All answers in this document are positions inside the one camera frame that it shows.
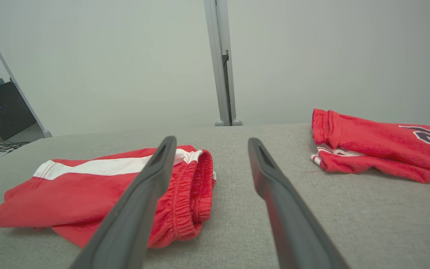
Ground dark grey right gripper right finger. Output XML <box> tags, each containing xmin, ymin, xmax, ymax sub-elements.
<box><xmin>248</xmin><ymin>137</ymin><xmax>351</xmax><ymax>269</ymax></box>

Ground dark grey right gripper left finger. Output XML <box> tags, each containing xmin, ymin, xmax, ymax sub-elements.
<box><xmin>69</xmin><ymin>136</ymin><xmax>178</xmax><ymax>269</ymax></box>

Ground red shorts with white stripe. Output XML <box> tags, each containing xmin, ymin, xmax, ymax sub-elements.
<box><xmin>0</xmin><ymin>145</ymin><xmax>216</xmax><ymax>249</ymax></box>

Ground red jersey with number 23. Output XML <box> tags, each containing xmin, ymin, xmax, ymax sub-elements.
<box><xmin>310</xmin><ymin>108</ymin><xmax>430</xmax><ymax>186</ymax></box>

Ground black computer tower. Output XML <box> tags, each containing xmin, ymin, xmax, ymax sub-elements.
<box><xmin>0</xmin><ymin>81</ymin><xmax>37</xmax><ymax>140</ymax></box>

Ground grey partition joint post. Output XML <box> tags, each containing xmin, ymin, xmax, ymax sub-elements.
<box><xmin>204</xmin><ymin>0</ymin><xmax>243</xmax><ymax>127</ymax></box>

